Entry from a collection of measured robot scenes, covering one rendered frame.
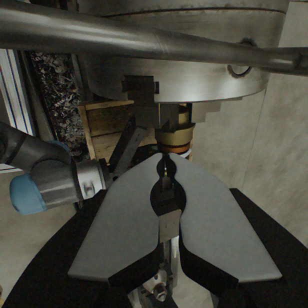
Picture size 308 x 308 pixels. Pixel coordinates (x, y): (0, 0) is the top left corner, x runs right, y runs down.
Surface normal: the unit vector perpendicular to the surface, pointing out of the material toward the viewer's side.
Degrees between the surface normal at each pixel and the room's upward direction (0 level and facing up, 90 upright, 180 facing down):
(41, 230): 0
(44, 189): 36
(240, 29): 3
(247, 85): 6
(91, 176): 41
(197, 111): 15
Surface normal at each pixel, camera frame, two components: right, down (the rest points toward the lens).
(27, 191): 0.25, -0.17
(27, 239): 0.39, 0.45
